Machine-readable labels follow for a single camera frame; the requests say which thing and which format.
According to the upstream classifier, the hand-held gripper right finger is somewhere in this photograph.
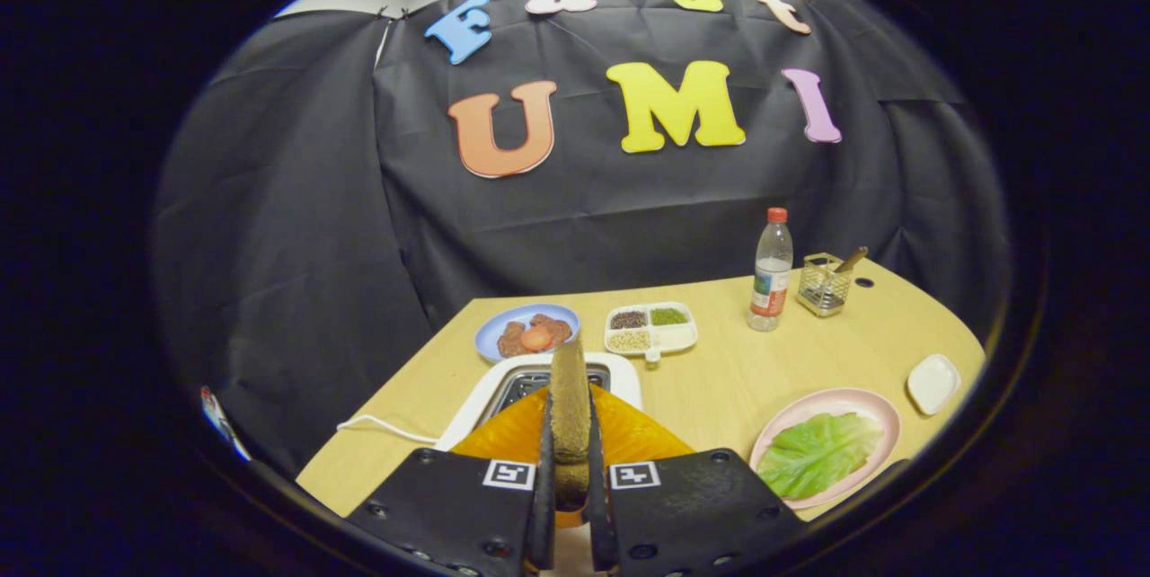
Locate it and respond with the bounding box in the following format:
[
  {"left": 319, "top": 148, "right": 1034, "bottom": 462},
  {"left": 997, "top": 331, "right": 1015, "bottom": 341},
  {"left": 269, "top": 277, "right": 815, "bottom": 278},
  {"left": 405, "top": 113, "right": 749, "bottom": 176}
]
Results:
[{"left": 584, "top": 384, "right": 807, "bottom": 577}]

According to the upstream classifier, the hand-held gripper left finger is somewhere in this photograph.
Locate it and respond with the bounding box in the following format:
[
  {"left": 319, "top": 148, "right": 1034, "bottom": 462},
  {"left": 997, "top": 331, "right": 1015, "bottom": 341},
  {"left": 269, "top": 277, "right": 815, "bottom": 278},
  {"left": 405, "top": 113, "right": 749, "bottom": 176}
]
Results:
[{"left": 346, "top": 386, "right": 558, "bottom": 577}]

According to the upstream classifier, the green lettuce leaf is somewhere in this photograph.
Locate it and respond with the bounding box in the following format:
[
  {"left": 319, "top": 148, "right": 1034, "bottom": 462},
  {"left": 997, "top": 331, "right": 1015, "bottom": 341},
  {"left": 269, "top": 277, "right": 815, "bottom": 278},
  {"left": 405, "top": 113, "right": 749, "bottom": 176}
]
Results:
[{"left": 756, "top": 413, "right": 884, "bottom": 500}]

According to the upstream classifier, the toasted brown bread slice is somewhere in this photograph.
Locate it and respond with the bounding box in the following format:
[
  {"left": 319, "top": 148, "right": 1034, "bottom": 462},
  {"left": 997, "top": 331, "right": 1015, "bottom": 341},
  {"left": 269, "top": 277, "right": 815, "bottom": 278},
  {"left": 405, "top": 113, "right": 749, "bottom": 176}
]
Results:
[{"left": 550, "top": 339, "right": 594, "bottom": 510}]

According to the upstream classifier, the white toaster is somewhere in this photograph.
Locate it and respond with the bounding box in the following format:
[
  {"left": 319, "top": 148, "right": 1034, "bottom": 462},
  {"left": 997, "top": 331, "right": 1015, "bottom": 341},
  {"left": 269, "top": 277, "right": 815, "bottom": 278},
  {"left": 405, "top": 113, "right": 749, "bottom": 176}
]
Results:
[{"left": 434, "top": 352, "right": 643, "bottom": 452}]

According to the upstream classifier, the white divided condiment tray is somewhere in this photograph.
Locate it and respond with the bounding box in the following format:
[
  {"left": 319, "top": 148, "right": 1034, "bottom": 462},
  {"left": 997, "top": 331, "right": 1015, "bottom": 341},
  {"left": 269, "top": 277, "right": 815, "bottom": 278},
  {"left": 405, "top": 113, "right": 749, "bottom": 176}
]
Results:
[{"left": 605, "top": 301, "right": 699, "bottom": 364}]

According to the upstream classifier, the blue plate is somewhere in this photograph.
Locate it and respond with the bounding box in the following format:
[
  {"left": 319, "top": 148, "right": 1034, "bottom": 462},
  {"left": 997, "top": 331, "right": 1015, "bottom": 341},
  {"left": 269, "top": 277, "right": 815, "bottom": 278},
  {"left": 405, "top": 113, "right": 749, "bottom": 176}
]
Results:
[{"left": 474, "top": 304, "right": 581, "bottom": 363}]

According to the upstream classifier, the pink plate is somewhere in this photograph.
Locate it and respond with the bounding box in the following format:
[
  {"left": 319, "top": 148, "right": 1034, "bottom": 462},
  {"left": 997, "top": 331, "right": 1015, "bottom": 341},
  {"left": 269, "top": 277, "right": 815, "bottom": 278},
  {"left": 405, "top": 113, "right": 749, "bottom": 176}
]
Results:
[{"left": 749, "top": 387, "right": 902, "bottom": 510}]

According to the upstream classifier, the clear red-capped water bottle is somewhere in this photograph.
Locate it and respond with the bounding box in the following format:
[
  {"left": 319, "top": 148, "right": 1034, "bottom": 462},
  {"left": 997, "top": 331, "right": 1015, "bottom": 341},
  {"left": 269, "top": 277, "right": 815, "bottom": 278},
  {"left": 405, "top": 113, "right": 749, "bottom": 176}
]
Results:
[{"left": 747, "top": 207, "right": 794, "bottom": 332}]

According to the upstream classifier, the white rectangular plate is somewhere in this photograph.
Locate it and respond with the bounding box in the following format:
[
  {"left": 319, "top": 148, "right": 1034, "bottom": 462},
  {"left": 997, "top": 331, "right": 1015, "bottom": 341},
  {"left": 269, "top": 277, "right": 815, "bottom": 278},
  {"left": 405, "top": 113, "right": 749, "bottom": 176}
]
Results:
[{"left": 907, "top": 354, "right": 962, "bottom": 416}]

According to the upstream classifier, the black backdrop cloth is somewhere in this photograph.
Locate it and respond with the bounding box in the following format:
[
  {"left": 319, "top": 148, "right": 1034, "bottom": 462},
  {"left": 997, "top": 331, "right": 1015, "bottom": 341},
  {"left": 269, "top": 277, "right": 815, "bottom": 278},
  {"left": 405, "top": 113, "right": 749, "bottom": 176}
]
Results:
[{"left": 151, "top": 0, "right": 1012, "bottom": 479}]

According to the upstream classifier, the white toaster cable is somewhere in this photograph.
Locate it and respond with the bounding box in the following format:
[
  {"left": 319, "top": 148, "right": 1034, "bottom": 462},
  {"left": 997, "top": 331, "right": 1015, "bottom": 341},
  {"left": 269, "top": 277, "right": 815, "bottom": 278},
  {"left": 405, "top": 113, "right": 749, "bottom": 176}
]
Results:
[{"left": 337, "top": 415, "right": 441, "bottom": 446}]

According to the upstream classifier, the metal wire utensil holder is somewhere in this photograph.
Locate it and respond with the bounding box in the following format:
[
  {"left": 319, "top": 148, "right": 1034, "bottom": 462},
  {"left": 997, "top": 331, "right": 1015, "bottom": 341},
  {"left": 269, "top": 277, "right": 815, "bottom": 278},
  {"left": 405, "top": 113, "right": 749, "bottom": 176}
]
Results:
[{"left": 796, "top": 252, "right": 854, "bottom": 318}]

